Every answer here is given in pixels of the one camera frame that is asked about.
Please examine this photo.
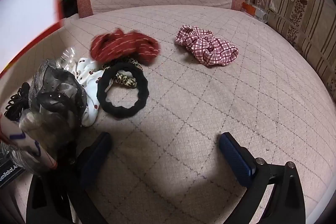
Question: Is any clear plastic hair clip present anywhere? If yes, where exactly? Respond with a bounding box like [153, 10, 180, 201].
[56, 47, 78, 69]

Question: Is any black pleated scrunchie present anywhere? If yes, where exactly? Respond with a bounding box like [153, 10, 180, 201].
[97, 62, 150, 118]

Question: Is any grey organza scrunchie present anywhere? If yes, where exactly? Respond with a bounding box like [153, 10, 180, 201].
[28, 59, 87, 132]

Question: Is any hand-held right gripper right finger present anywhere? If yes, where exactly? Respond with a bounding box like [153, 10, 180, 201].
[219, 132, 307, 224]

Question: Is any clear plastic bag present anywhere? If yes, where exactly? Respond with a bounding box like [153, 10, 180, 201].
[0, 114, 59, 174]

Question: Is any dark red striped scrunchie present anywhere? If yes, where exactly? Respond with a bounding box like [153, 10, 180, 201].
[90, 28, 161, 65]

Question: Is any red plaid scrunchie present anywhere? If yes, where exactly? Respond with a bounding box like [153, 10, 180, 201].
[175, 25, 239, 67]

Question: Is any orange and clear plastic item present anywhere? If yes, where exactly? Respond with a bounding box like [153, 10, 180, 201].
[241, 2, 268, 23]

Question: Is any black hair claw clip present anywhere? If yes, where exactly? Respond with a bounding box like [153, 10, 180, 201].
[4, 82, 30, 121]

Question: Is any white cherry print scrunchie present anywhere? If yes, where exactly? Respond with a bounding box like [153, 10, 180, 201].
[71, 57, 105, 127]

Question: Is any striped floral cushion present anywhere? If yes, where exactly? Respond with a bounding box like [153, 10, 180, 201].
[249, 0, 336, 101]

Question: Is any leopard print scrunchie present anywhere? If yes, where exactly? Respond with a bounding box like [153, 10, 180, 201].
[101, 57, 143, 89]

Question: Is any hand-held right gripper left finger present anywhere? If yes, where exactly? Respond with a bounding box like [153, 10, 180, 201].
[26, 132, 112, 224]

